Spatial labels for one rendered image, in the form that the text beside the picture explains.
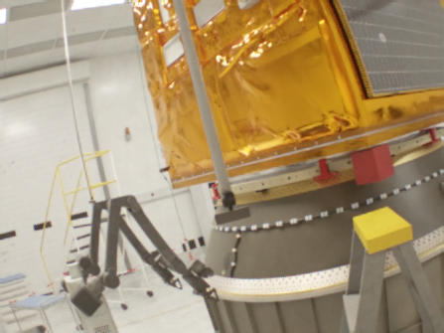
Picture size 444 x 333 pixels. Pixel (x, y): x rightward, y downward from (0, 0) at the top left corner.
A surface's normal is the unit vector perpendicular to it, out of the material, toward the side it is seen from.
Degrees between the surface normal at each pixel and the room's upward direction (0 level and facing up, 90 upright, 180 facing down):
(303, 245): 62
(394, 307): 90
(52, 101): 90
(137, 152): 90
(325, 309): 90
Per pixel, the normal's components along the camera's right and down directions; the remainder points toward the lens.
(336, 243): -0.40, -0.37
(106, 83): 0.51, -0.13
